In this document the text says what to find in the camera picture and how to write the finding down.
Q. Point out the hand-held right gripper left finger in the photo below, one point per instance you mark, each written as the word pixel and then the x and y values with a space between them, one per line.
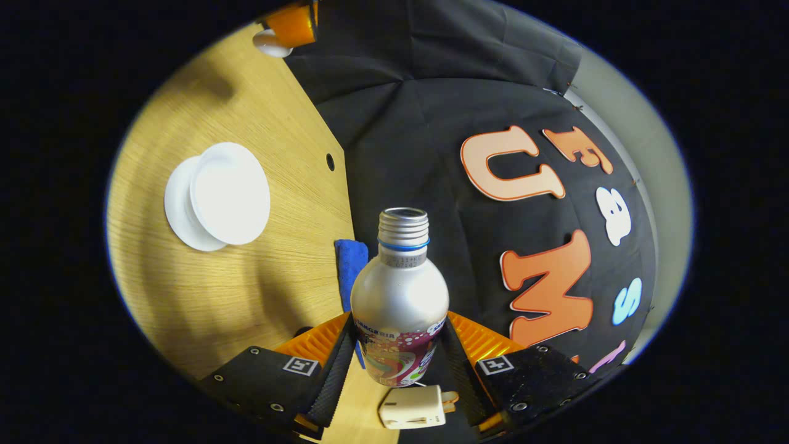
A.
pixel 336 370

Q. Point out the silver water bottle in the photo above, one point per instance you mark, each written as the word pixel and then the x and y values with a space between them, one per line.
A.
pixel 399 296

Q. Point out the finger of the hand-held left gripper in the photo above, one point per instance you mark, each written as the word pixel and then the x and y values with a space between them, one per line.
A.
pixel 296 24

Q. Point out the white toaster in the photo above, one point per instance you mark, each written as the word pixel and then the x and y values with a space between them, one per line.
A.
pixel 410 408

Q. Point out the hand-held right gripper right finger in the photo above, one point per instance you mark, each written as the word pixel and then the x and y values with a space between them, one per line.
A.
pixel 459 370

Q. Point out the blue towel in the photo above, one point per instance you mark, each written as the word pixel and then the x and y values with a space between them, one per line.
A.
pixel 350 265

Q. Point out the white saucer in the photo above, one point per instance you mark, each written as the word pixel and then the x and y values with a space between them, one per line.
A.
pixel 177 209

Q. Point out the white teacup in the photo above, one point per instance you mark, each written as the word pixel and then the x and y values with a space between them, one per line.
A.
pixel 231 194

